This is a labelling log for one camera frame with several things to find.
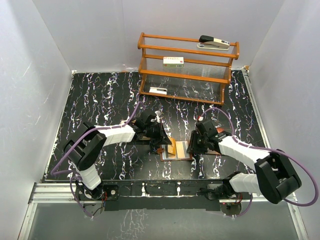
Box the beige oval card tray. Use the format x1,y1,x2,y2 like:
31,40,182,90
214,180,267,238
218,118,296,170
120,119,151,143

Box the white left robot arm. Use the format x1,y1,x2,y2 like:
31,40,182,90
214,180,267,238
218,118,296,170
63,110,172,200

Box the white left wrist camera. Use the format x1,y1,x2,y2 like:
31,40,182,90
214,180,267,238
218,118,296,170
154,110,163,122

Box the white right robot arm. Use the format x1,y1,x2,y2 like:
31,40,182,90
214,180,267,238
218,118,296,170
187,120,302,204

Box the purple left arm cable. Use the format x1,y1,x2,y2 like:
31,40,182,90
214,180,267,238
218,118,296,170
49,101,146,218

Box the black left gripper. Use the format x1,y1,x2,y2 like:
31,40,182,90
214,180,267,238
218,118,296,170
144,121,172,145

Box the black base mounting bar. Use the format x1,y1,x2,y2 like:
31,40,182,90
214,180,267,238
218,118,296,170
74,178,253,213

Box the gold credit card black stripe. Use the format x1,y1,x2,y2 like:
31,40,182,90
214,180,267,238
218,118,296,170
176,141,189,159

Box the brown leather card holder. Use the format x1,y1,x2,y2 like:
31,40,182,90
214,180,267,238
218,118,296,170
157,141,192,162

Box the white staples box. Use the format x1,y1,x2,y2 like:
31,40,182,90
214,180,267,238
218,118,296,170
162,56,184,68

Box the black and beige stapler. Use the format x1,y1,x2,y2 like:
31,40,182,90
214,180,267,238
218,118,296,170
197,35,230,51

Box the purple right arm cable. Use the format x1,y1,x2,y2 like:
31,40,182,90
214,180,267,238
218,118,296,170
198,106,320,218

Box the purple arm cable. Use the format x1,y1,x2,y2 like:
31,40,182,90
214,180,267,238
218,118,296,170
49,101,146,218
198,106,320,218

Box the dark book three days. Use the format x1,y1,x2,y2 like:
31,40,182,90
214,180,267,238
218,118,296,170
205,128,231,155

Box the small white box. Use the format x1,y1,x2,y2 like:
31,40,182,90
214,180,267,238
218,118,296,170
149,87,168,95

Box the orange wooden shelf rack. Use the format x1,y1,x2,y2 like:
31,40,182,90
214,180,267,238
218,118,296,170
137,32,240,106

